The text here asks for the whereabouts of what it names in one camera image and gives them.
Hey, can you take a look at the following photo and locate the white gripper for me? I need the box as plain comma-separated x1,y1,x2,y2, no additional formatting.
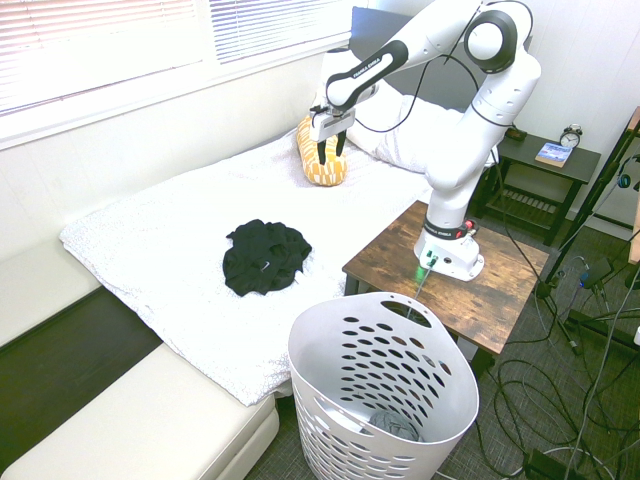
309,106,357,167

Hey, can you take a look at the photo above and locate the white perforated laundry basket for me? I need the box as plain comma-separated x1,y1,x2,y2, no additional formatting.
287,292,480,480

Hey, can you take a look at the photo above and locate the yellow white patterned pillow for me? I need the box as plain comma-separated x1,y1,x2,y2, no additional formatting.
296,114,350,188

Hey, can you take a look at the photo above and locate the white bed pillow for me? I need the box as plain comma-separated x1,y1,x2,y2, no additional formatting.
344,92,482,176

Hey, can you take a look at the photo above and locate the black crumpled garment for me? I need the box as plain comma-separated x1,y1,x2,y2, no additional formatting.
222,218,314,298

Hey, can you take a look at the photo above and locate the narrow white window blind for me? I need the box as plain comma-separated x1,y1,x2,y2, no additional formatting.
207,0,369,66

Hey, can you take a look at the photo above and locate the white circle-textured bedspread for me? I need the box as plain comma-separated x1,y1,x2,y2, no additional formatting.
59,127,436,407

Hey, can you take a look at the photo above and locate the blue covered book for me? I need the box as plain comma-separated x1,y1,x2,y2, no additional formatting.
534,141,574,169

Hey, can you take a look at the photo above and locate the rustic wooden side table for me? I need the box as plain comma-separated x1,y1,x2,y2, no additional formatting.
342,199,551,381

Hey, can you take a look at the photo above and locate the black alarm clock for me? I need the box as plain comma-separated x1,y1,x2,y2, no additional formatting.
558,123,584,150

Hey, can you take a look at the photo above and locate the black nightstand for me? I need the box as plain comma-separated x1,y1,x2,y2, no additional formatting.
472,130,603,247

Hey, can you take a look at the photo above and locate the black tripod stand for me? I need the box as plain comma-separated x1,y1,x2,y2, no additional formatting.
543,107,640,354

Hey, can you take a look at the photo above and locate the wide white window blind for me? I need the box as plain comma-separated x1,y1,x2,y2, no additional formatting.
0,0,206,119

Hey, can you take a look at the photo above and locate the grey garment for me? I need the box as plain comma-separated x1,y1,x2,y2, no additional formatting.
367,408,426,444

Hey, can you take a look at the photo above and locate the black power adapter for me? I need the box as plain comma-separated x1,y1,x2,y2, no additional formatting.
578,257,614,290

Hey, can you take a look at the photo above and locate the black teal device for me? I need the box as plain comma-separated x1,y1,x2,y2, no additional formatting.
616,154,640,192

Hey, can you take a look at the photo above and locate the light wooden furniture edge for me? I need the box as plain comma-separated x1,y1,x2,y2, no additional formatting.
627,106,640,266

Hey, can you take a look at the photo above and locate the small white cushioned bench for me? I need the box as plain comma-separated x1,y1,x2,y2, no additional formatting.
0,238,104,348

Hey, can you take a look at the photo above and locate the large white cushioned bench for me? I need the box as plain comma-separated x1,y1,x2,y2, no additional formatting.
0,343,280,480

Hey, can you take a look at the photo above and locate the black floor power box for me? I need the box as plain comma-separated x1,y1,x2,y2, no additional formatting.
523,448,594,480

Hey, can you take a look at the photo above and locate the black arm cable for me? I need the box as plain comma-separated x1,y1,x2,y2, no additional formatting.
355,49,482,135

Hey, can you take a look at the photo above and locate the green network cable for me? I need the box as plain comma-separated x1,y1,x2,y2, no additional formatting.
406,254,440,321

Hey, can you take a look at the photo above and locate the black coiled floor cable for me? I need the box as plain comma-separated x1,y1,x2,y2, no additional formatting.
492,357,604,451

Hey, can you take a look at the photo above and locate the grey floor cable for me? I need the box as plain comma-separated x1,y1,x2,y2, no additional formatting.
567,269,640,480

